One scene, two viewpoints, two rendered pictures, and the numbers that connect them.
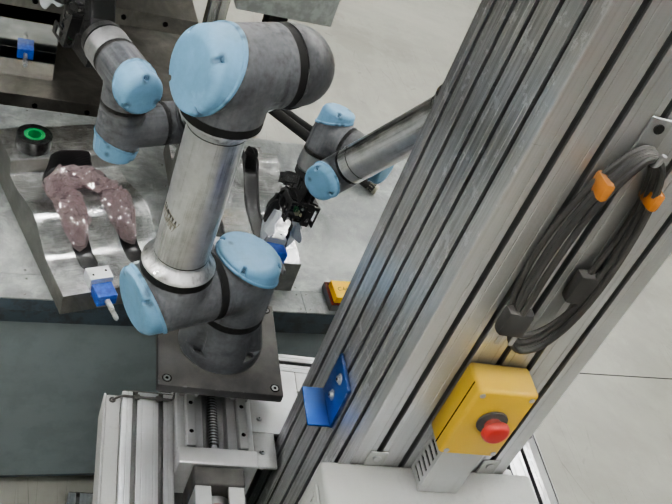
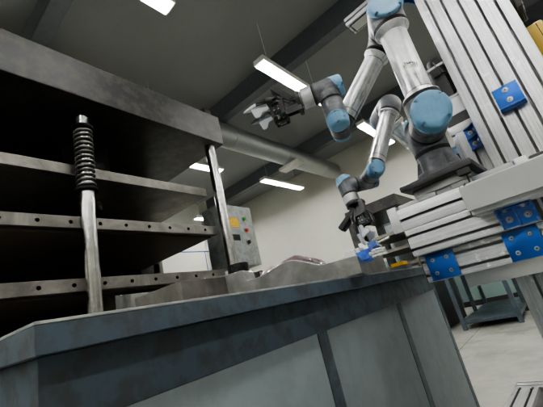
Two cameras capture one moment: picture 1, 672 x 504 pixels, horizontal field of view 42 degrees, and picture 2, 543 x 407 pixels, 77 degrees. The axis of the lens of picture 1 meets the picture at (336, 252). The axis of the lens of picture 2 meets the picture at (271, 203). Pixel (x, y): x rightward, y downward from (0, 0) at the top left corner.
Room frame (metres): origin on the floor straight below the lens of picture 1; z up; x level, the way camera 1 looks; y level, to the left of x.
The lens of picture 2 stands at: (0.37, 1.13, 0.74)
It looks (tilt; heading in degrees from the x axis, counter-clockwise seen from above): 18 degrees up; 334
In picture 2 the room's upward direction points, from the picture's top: 14 degrees counter-clockwise
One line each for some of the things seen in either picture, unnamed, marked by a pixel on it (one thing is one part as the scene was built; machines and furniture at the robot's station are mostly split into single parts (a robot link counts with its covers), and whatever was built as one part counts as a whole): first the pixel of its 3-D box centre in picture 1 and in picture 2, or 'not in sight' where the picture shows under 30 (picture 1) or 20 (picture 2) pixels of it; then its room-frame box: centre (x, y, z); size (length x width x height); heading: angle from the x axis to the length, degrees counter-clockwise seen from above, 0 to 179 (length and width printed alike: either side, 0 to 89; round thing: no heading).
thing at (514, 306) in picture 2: not in sight; (488, 282); (3.94, -3.73, 0.46); 1.90 x 0.70 x 0.92; 117
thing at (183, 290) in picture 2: not in sight; (182, 300); (1.33, 0.99, 0.84); 0.20 x 0.15 x 0.07; 30
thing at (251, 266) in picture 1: (239, 277); (424, 133); (1.10, 0.13, 1.20); 0.13 x 0.12 x 0.14; 139
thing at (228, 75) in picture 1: (200, 192); (406, 64); (1.00, 0.22, 1.41); 0.15 x 0.12 x 0.55; 139
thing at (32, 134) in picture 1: (33, 140); (238, 269); (1.56, 0.74, 0.93); 0.08 x 0.08 x 0.04
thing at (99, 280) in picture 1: (105, 297); (366, 254); (1.27, 0.40, 0.86); 0.13 x 0.05 x 0.05; 47
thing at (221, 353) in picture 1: (226, 323); (437, 164); (1.11, 0.13, 1.09); 0.15 x 0.15 x 0.10
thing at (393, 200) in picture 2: not in sight; (406, 263); (4.88, -3.27, 1.03); 1.54 x 0.94 x 2.06; 117
